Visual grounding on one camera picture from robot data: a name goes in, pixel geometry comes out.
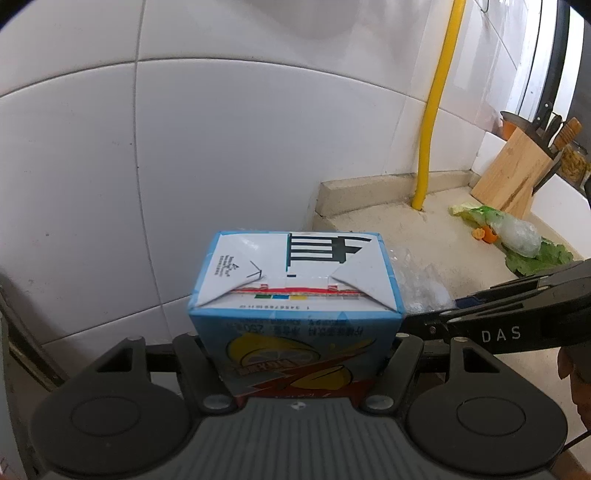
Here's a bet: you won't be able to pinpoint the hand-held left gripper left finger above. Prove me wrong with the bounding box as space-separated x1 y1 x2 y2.
90 333 234 414

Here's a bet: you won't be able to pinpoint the wooden handle knife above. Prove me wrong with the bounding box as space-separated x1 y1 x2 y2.
554 117 583 153

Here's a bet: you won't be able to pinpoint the black handle cleaver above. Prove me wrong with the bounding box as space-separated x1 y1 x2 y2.
500 0 573 141

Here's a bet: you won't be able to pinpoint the ribbed black handle knife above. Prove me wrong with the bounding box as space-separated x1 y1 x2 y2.
545 114 564 151

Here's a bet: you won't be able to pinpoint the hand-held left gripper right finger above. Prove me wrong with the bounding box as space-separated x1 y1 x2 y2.
360 333 504 414

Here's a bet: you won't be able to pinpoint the clear crumpled plastic wrap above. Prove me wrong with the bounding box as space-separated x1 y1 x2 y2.
489 216 542 257

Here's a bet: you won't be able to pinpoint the blue red drink carton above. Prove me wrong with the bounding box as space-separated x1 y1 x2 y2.
187 230 407 409

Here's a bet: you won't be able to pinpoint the yellow pipe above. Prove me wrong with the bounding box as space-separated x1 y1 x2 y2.
412 0 467 210

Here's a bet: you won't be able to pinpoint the dark green vegetable leaf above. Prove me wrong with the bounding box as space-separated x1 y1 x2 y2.
505 237 575 278

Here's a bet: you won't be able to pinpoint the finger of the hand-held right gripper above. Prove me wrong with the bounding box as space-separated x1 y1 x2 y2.
455 260 591 311
401 310 469 344

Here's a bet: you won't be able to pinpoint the large pale cabbage leaf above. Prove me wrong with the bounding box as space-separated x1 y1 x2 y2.
450 202 502 227

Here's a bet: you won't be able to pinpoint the black scissors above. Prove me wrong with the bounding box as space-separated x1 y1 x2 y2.
533 150 566 195

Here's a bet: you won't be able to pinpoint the clear plastic bag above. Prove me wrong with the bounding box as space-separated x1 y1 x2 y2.
388 247 455 317

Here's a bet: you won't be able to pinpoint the wooden knife block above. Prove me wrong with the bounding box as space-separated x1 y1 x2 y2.
470 127 561 220

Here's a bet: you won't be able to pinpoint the person's right hand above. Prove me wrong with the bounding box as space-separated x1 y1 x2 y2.
556 344 591 435

